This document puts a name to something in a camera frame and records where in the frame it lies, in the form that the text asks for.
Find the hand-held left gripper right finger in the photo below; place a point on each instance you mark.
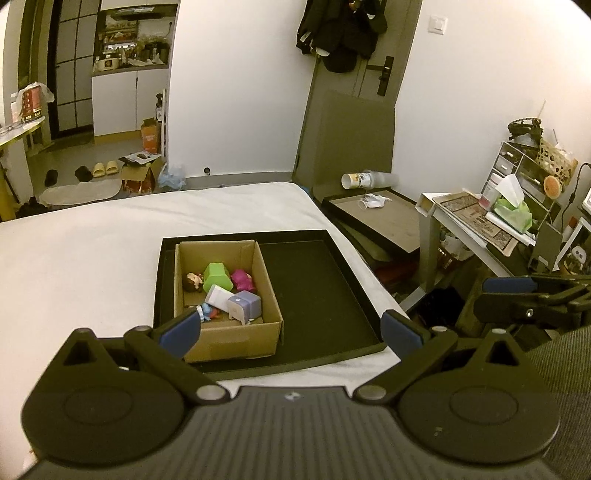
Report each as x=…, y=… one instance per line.
x=400, y=333

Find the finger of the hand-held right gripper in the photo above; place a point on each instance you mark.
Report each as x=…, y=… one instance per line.
x=508, y=284
x=512, y=308

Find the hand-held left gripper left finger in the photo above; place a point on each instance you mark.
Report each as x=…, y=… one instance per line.
x=181, y=333

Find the small blue figurine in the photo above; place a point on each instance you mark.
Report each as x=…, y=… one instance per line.
x=210, y=313

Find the brown cardboard box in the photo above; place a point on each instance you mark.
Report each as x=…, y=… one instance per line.
x=231, y=341

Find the brown-haired doll figurine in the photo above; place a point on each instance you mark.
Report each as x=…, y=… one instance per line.
x=194, y=281

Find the white cube toy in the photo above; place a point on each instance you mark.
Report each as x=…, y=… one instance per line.
x=219, y=294

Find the green toy bin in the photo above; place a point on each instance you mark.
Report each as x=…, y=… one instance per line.
x=217, y=274

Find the lavender cube toy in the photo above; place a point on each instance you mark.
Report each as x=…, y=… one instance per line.
x=244, y=307

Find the pink toy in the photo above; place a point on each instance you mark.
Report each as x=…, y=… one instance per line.
x=244, y=280

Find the black tray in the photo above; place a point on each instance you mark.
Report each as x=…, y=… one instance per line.
x=318, y=304

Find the green tissue pack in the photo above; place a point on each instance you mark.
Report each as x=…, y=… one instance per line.
x=515, y=212

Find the patterned table mat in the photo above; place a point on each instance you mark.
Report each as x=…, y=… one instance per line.
x=471, y=219

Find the panda toy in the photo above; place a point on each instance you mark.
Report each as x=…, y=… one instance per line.
x=579, y=257

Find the white side table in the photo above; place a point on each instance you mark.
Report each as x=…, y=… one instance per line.
x=427, y=249

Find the orange round disc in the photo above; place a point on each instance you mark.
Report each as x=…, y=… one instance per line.
x=552, y=185

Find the grey ribbed fabric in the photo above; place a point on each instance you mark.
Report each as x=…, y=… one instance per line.
x=572, y=406

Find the desk drawer organiser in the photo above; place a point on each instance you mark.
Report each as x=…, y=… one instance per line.
x=508, y=161

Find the woven basket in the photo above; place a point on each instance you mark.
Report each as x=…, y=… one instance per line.
x=558, y=161

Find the white face mask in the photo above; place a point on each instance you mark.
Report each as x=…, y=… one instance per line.
x=375, y=201

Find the clear plastic cups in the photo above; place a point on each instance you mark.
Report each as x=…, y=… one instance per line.
x=384, y=178

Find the blue plastic bag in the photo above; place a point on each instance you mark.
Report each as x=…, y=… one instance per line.
x=173, y=177

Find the dark model figure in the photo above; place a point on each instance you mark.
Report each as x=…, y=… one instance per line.
x=524, y=129

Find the printed paper cup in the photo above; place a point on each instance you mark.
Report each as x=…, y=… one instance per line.
x=356, y=180

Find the open cardboard floor box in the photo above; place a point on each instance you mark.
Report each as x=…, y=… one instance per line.
x=138, y=177

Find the grey floor mat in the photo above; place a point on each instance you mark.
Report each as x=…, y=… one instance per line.
x=78, y=191

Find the yellow slipper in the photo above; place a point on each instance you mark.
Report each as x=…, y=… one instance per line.
x=113, y=167
x=99, y=170

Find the black slipper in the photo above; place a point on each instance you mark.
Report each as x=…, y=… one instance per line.
x=51, y=177
x=84, y=174

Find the black shoes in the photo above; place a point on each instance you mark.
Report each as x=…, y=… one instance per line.
x=30, y=206

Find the orange paper bag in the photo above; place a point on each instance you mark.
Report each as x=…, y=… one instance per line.
x=150, y=137

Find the black spray bottle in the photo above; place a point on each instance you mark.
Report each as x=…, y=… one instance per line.
x=159, y=108

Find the yellow table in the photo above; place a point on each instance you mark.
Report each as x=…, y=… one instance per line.
x=7, y=184

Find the white cabinet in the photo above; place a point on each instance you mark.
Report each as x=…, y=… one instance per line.
x=124, y=104

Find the olive door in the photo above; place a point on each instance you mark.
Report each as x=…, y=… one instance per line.
x=364, y=81

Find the red bag with plastic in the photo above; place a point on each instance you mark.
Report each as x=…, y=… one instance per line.
x=32, y=104

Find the black grid sliding door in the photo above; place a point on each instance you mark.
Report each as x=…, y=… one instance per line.
x=71, y=69

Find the cluttered kitchen shelf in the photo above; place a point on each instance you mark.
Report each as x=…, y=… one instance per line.
x=134, y=41

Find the black hanging jackets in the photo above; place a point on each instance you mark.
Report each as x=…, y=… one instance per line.
x=341, y=32

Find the white light switch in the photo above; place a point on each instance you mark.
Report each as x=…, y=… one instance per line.
x=437, y=24

